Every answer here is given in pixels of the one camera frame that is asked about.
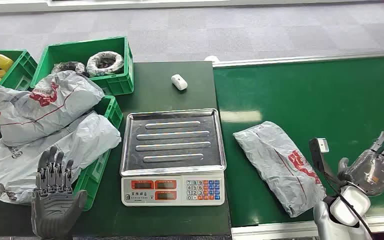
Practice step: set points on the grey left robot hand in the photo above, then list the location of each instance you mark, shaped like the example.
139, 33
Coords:
54, 205

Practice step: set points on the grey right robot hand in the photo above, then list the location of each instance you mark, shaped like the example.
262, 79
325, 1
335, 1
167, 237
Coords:
371, 172

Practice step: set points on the grey package with black print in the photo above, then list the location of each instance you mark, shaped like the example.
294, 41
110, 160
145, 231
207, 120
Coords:
278, 165

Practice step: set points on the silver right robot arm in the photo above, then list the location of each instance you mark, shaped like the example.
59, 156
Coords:
324, 222

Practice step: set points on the large pale grey package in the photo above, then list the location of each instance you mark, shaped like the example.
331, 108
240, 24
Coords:
92, 139

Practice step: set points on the grey package with red print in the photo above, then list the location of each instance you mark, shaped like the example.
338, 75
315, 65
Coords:
46, 112

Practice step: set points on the green conveyor belt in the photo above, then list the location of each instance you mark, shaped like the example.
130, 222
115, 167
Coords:
311, 92

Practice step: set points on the green crate with packages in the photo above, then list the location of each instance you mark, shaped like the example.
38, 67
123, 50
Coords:
92, 179

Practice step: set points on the electronic scale with steel tray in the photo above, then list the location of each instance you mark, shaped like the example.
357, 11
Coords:
172, 142

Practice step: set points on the green crate with yellow coils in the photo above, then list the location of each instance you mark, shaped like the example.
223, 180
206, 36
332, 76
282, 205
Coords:
19, 73

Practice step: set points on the dark wrapped coil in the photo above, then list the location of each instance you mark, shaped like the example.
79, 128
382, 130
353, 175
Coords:
67, 66

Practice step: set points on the small white plastic device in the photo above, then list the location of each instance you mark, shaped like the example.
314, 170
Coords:
179, 82

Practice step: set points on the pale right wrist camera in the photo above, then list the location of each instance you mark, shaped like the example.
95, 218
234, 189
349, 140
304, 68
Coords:
316, 152

